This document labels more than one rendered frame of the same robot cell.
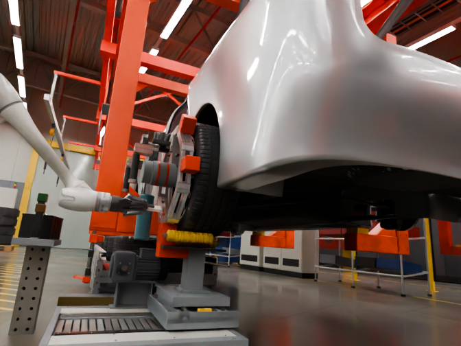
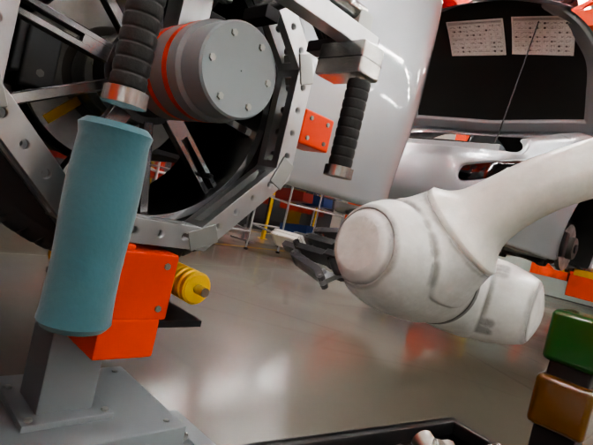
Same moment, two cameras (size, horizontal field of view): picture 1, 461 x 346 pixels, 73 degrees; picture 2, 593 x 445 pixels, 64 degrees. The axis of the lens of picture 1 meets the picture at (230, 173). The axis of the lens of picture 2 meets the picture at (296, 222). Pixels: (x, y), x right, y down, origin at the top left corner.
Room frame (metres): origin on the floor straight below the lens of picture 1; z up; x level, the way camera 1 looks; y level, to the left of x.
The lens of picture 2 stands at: (1.84, 1.12, 0.69)
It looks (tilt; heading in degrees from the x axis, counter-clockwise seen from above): 2 degrees down; 247
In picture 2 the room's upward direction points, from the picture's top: 13 degrees clockwise
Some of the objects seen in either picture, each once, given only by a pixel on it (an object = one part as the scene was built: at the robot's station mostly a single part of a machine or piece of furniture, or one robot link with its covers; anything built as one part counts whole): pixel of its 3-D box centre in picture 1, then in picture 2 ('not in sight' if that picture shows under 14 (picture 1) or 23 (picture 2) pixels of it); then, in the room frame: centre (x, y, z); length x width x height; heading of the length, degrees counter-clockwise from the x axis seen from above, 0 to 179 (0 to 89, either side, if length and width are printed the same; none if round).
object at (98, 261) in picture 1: (97, 258); not in sight; (3.29, 1.28, 0.28); 2.47 x 0.09 x 0.22; 23
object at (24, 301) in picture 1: (31, 287); not in sight; (1.70, 0.97, 0.21); 0.10 x 0.10 x 0.42; 23
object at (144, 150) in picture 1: (143, 149); (349, 62); (1.54, 0.45, 0.93); 0.09 x 0.05 x 0.05; 113
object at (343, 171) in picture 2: (134, 167); (349, 126); (1.53, 0.48, 0.83); 0.04 x 0.04 x 0.16
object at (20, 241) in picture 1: (39, 241); not in sight; (1.67, 0.96, 0.44); 0.43 x 0.17 x 0.03; 23
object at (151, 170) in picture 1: (160, 174); (198, 73); (1.75, 0.39, 0.85); 0.21 x 0.14 x 0.14; 113
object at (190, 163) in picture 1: (189, 165); (304, 130); (1.49, 0.20, 0.85); 0.09 x 0.08 x 0.07; 23
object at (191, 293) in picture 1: (192, 272); (65, 356); (1.84, 0.17, 0.32); 0.40 x 0.30 x 0.28; 23
